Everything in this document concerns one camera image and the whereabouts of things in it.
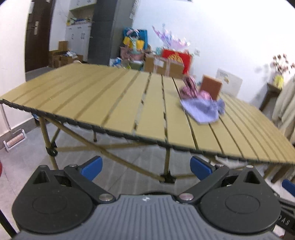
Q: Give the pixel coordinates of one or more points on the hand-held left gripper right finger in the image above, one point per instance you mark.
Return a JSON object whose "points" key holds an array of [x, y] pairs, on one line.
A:
{"points": [[200, 168]]}

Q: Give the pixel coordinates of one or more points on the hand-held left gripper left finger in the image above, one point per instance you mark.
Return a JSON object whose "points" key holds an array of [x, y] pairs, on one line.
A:
{"points": [[92, 168]]}

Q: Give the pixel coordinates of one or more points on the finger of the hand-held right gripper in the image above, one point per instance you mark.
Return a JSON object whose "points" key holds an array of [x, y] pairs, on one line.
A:
{"points": [[289, 187]]}

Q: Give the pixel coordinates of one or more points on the periwinkle fluffy cloth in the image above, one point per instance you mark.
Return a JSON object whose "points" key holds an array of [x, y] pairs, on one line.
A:
{"points": [[202, 110]]}

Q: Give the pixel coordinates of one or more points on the brown sponge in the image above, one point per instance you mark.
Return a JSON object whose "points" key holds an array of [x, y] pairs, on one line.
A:
{"points": [[210, 88]]}

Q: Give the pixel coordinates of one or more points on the pink satin scrunchie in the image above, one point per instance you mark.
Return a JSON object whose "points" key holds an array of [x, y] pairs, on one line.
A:
{"points": [[190, 87]]}

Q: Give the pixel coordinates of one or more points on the tan folding table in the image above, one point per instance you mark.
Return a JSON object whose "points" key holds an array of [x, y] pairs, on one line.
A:
{"points": [[103, 103]]}

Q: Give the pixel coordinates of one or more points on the cream jacket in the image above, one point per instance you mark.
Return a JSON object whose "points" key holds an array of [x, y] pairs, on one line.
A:
{"points": [[285, 110]]}

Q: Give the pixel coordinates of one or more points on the white flat mop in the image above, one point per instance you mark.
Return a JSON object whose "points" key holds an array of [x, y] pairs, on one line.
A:
{"points": [[15, 139]]}

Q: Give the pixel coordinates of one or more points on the red plastic bucket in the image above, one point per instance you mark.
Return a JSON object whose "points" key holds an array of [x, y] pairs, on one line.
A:
{"points": [[1, 169]]}

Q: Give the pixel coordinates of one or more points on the white panel with sticker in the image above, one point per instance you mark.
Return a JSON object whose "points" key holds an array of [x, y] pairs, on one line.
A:
{"points": [[230, 82]]}

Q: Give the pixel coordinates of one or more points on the dark wooden shelf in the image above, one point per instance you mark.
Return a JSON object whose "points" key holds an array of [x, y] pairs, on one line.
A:
{"points": [[269, 94]]}

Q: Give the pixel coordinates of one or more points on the black rod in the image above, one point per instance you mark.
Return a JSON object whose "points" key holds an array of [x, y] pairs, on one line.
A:
{"points": [[5, 221]]}

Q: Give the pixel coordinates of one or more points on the flower vase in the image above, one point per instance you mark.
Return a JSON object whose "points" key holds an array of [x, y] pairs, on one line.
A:
{"points": [[278, 80]]}

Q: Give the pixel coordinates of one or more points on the blue packets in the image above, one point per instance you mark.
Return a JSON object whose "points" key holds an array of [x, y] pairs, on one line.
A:
{"points": [[115, 62]]}

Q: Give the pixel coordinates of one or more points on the taped cardboard box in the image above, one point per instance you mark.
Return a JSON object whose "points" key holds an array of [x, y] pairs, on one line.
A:
{"points": [[161, 67]]}

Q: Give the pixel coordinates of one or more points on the green storage box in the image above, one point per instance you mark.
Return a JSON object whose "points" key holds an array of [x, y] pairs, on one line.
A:
{"points": [[136, 65]]}

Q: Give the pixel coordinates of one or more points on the red gift box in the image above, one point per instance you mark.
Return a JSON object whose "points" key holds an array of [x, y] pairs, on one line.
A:
{"points": [[182, 57]]}

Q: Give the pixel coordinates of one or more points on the open cardboard boxes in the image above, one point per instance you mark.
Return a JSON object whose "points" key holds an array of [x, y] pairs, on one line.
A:
{"points": [[62, 58]]}

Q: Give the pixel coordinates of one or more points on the pink basket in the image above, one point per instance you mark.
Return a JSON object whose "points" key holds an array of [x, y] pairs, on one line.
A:
{"points": [[129, 55]]}

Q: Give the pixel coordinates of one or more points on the dried flower bouquet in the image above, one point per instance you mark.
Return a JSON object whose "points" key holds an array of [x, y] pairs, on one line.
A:
{"points": [[282, 64]]}

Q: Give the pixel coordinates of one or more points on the white base cabinet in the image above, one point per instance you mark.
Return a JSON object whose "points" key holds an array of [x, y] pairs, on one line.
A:
{"points": [[77, 41]]}

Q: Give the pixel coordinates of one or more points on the yellow gift bag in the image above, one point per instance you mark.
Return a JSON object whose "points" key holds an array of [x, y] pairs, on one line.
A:
{"points": [[139, 43]]}

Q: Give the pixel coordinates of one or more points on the iridescent paper decoration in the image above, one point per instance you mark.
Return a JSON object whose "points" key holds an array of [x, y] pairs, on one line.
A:
{"points": [[171, 38]]}

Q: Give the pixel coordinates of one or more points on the grey refrigerator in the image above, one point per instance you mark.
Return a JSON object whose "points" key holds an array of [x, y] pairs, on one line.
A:
{"points": [[108, 34]]}

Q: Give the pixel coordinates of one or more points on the dark brown door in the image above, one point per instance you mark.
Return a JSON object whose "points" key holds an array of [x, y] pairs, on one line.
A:
{"points": [[38, 39]]}

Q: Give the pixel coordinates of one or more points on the blue gift bag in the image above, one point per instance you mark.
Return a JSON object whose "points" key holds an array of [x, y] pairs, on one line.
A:
{"points": [[141, 34]]}

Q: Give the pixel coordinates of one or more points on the white wall cabinet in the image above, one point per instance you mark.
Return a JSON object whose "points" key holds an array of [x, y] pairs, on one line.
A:
{"points": [[83, 3]]}

